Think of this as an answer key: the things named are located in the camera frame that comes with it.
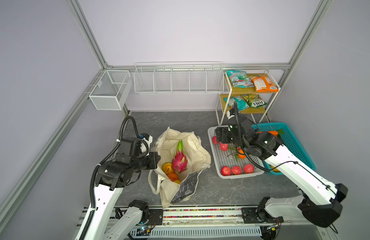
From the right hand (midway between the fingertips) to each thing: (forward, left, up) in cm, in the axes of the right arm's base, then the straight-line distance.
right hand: (223, 131), depth 70 cm
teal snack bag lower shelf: (+32, -18, -12) cm, 39 cm away
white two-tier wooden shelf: (+45, -27, -13) cm, 54 cm away
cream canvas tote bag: (-4, +11, -22) cm, 25 cm away
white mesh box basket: (+41, +71, -6) cm, 82 cm away
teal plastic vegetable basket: (+11, -48, -25) cm, 55 cm away
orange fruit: (-12, +26, -27) cm, 39 cm away
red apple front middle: (-8, -10, -26) cm, 29 cm away
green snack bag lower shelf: (+36, -28, -12) cm, 47 cm away
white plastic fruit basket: (-1, -8, -30) cm, 31 cm away
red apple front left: (-9, -4, -26) cm, 28 cm away
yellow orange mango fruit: (-8, +29, -23) cm, 38 cm away
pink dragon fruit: (-6, +22, -21) cm, 31 cm away
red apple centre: (+6, -5, -25) cm, 26 cm away
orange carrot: (+18, -44, -27) cm, 55 cm away
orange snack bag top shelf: (+30, -26, +5) cm, 40 cm away
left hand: (-12, +29, -5) cm, 32 cm away
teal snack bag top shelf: (+36, -14, +5) cm, 39 cm away
